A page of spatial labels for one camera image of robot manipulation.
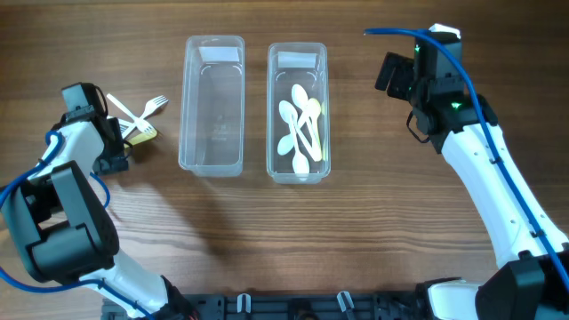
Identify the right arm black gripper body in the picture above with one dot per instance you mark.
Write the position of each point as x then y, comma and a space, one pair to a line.
401, 76

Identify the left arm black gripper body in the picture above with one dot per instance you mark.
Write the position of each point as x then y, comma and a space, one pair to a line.
112, 148

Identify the white spoon long thin handle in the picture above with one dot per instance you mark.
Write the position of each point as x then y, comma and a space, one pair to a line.
290, 115

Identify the cream spoon lowest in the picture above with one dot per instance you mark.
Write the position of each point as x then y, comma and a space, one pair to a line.
285, 144

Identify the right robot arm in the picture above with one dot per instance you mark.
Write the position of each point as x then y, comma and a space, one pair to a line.
531, 252

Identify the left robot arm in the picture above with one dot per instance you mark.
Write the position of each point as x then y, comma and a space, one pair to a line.
61, 229

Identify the left clear plastic container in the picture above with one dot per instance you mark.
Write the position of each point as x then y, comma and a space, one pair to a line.
211, 141

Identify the clear plastic container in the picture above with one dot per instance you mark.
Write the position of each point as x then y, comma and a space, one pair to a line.
305, 64
211, 141

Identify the right clear plastic container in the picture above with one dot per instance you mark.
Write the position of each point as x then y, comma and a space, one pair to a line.
305, 64

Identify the pale blue white fork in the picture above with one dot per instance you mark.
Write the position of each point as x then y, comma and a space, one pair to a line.
124, 125

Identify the yellow plastic fork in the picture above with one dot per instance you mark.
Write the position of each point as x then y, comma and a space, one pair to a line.
142, 137

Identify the white fork pointing upper right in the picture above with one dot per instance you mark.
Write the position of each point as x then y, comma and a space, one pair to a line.
154, 105

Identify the white fork thin handle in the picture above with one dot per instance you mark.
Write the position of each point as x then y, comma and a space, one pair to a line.
141, 124

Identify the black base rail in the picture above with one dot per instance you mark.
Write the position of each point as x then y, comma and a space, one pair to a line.
341, 305

